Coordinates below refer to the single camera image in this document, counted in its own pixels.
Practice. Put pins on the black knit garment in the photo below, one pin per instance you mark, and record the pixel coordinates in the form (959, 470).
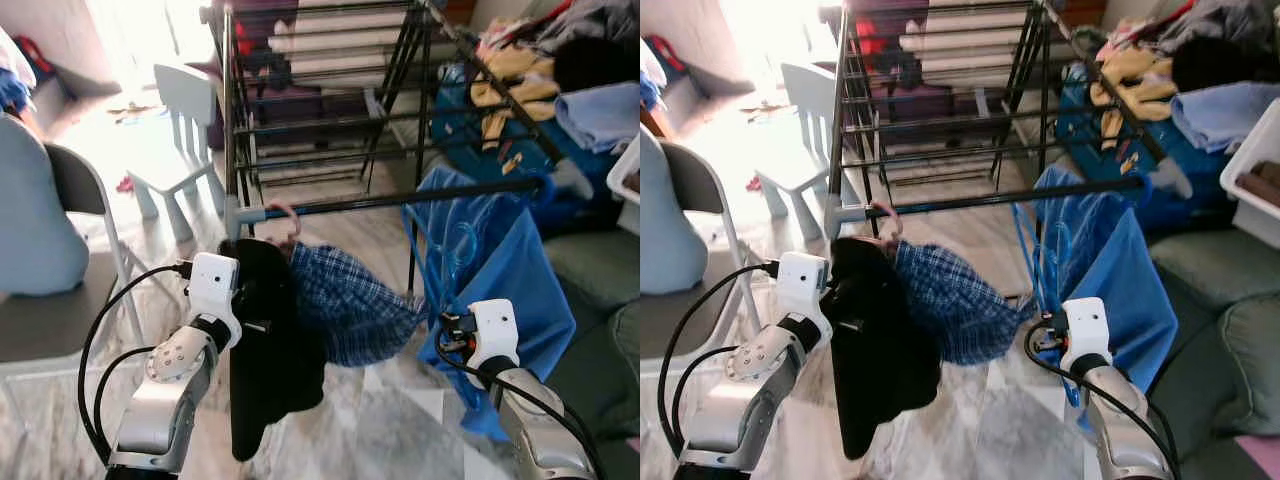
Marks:
(270, 380)
(885, 380)

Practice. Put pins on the pink plastic hanger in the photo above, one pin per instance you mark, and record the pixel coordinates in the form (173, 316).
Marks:
(897, 210)
(290, 212)

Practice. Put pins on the blue plaid shirt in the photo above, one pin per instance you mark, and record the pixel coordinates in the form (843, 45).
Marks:
(960, 310)
(350, 310)

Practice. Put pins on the black metal drying rack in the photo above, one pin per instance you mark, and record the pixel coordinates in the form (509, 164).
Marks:
(400, 198)
(1000, 198)

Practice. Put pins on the small red floor item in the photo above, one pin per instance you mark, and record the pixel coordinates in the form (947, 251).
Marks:
(126, 184)
(755, 184)

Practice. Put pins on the green leather sofa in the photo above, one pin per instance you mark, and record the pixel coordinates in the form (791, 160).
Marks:
(1210, 270)
(590, 270)

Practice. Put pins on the grey folding chair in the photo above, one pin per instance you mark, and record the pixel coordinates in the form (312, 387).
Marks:
(60, 330)
(690, 330)

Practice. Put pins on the blue-grey cushion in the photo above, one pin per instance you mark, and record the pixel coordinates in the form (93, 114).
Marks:
(40, 220)
(665, 220)

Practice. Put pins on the blue suitcase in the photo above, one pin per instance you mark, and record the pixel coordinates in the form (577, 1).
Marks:
(1085, 140)
(460, 140)

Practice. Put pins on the purple armchair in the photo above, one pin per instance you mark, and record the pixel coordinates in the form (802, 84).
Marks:
(255, 100)
(875, 100)

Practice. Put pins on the white plastic child chair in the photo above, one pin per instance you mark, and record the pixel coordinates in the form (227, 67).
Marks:
(185, 100)
(805, 100)

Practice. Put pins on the brown slipper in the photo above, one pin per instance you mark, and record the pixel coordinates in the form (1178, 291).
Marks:
(132, 110)
(765, 108)

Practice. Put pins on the white plastic storage bin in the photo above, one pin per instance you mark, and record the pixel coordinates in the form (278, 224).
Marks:
(625, 170)
(1245, 150)

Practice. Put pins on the pink mat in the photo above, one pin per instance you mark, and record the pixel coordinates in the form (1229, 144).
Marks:
(1260, 458)

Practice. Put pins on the beige yellow garment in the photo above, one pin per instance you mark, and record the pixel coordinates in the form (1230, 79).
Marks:
(515, 90)
(1135, 90)

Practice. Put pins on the brown folded cloth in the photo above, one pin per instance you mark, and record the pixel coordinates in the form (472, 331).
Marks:
(1262, 185)

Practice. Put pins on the light blue towel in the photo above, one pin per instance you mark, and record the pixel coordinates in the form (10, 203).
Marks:
(1225, 115)
(600, 115)

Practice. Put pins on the red hanging item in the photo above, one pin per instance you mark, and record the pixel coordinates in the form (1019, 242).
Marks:
(243, 38)
(868, 38)

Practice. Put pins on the cream cushion panel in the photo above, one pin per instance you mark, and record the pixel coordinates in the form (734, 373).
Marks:
(340, 40)
(965, 40)

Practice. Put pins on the blue cloth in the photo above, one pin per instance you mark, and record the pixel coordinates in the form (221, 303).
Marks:
(12, 92)
(648, 92)

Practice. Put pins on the black cloth bundle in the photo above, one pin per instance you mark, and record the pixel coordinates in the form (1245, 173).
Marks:
(595, 65)
(1215, 65)

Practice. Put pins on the grey garment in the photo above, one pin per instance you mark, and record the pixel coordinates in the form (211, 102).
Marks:
(600, 20)
(1225, 20)

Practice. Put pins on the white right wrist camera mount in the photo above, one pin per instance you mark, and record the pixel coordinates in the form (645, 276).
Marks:
(1085, 325)
(495, 325)

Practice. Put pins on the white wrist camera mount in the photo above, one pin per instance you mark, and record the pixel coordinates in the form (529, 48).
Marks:
(800, 280)
(1085, 325)
(495, 325)
(213, 280)

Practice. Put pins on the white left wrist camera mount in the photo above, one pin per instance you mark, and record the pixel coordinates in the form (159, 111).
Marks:
(213, 280)
(800, 280)

